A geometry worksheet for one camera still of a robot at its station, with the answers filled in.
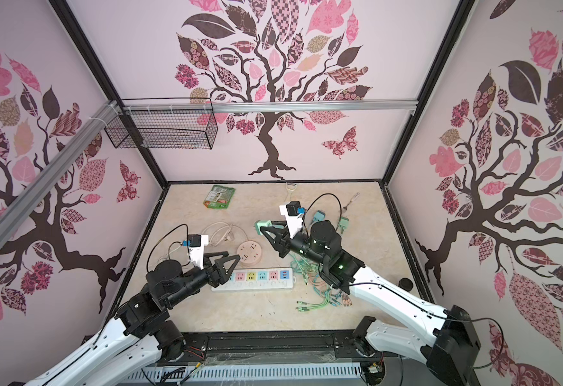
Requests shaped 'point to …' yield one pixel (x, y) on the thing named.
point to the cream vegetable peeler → (289, 187)
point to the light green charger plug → (261, 223)
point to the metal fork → (345, 207)
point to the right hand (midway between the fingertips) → (266, 223)
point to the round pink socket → (249, 253)
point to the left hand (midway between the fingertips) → (235, 260)
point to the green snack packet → (219, 197)
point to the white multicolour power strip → (256, 279)
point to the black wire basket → (186, 123)
